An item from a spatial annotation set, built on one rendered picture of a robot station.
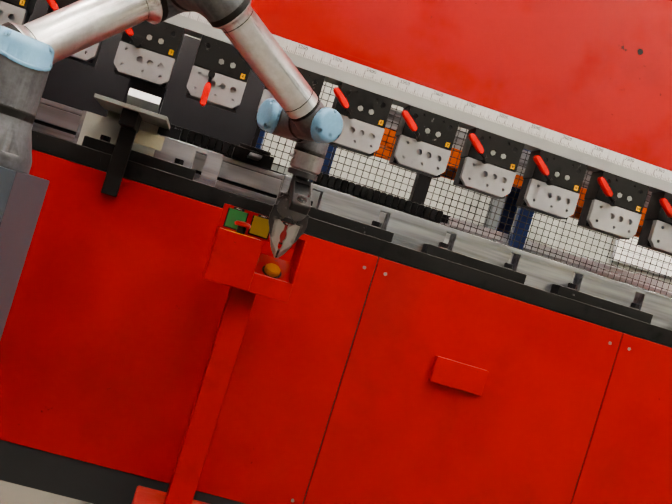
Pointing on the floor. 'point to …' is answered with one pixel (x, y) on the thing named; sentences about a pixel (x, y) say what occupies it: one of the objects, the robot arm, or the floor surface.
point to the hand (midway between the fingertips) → (277, 252)
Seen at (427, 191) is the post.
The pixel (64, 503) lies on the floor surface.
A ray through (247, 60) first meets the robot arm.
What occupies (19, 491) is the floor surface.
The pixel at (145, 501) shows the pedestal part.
